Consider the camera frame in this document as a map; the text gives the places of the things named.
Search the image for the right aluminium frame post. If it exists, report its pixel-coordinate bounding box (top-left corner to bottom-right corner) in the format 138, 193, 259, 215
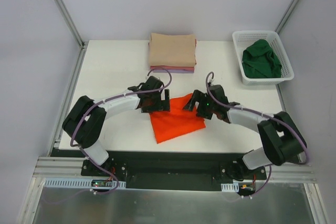
275, 0, 301, 34

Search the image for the left white cable duct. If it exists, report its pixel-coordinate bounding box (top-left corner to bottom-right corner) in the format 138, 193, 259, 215
44, 178, 127, 190

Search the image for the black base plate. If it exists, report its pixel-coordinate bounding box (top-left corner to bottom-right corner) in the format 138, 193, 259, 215
81, 151, 266, 191

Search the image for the folded purple t-shirt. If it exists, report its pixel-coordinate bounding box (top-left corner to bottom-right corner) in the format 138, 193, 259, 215
153, 69, 194, 74

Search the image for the green t-shirt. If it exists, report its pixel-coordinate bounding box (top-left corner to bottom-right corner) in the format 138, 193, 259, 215
242, 39, 282, 79

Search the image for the left aluminium frame post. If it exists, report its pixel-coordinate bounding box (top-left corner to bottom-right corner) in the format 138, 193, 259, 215
54, 0, 86, 48

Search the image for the aluminium frame post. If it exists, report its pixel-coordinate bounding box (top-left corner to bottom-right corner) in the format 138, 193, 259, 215
275, 0, 301, 34
54, 0, 86, 48

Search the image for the right white cable duct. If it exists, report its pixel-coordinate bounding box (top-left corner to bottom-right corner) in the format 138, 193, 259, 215
220, 182, 239, 193

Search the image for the white cable duct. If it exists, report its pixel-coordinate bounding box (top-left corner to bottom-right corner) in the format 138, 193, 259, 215
44, 178, 127, 190
220, 182, 239, 193

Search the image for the folded pink t-shirt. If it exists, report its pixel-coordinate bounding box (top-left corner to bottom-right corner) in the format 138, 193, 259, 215
150, 66, 195, 71

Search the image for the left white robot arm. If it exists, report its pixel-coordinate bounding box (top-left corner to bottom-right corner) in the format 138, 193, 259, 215
62, 76, 170, 176

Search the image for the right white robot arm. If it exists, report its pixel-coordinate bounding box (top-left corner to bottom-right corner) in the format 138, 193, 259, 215
183, 84, 307, 179

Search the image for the white plastic basket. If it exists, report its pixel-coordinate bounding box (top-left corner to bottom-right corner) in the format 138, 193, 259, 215
232, 30, 294, 86

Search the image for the orange t-shirt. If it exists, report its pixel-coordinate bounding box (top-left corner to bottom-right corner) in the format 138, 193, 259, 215
150, 93, 206, 144

